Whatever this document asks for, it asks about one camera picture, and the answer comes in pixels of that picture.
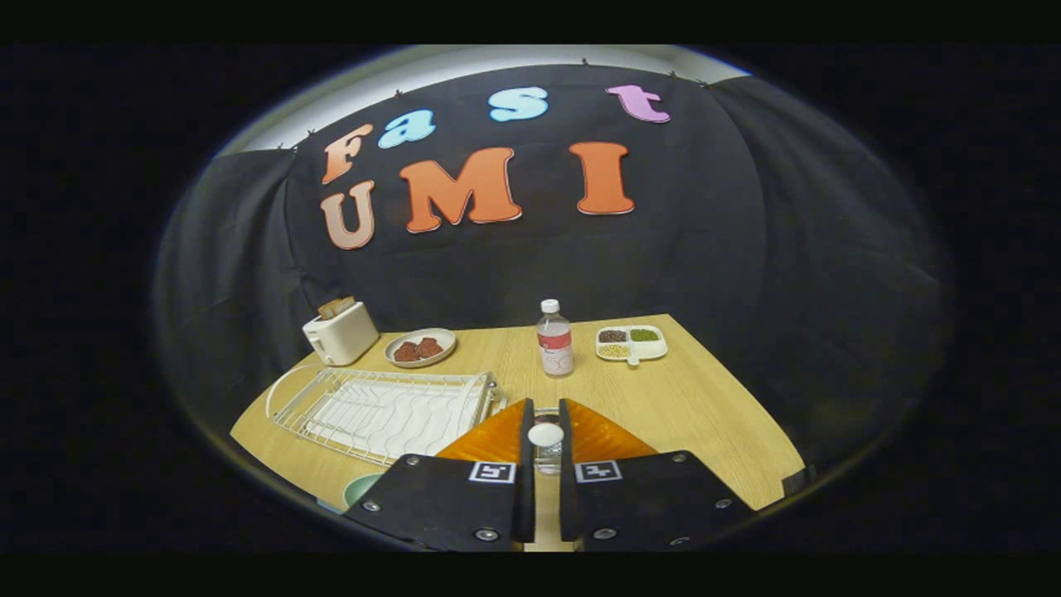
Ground white toaster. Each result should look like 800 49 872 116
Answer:
302 299 381 367

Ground white round plate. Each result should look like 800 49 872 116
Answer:
383 327 458 370

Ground black backdrop cloth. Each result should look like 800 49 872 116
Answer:
153 62 954 498

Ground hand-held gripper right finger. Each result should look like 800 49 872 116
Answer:
559 398 756 553

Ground white wire dish rack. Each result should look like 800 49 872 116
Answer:
264 365 509 468

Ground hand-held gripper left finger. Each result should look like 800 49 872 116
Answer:
343 398 537 551

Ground clear water bottle red label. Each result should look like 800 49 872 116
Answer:
535 298 575 379

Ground white divided dish with beans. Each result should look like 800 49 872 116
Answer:
593 324 669 369

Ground light green plate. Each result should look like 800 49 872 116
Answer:
343 472 387 509

